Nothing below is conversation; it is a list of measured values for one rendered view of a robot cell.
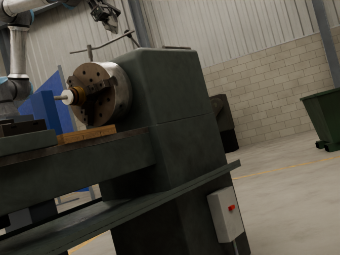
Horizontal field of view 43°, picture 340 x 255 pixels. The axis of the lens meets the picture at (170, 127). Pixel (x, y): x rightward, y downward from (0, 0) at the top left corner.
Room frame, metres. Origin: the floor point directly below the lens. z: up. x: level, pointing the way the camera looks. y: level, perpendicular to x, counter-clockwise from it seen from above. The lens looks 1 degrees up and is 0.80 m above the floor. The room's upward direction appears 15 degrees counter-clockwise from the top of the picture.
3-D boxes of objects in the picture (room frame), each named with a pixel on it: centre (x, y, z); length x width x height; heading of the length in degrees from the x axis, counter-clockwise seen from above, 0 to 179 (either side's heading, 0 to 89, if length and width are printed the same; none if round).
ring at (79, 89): (1.97, 0.38, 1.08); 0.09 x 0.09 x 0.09; 55
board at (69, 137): (1.85, 0.46, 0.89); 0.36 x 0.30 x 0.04; 55
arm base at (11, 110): (2.30, 0.85, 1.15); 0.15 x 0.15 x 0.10
